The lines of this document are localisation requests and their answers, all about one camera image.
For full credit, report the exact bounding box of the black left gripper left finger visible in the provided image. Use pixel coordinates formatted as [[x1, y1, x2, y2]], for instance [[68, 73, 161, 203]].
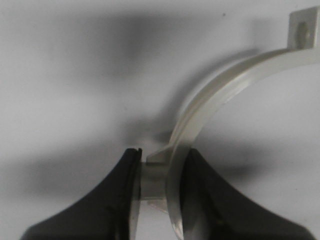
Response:
[[22, 148, 142, 240]]

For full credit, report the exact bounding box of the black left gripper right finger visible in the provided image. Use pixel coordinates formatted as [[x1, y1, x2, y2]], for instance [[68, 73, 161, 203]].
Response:
[[180, 149, 314, 240]]

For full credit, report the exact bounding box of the white half pipe clamp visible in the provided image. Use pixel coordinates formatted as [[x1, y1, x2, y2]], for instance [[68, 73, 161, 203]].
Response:
[[140, 6, 320, 240]]

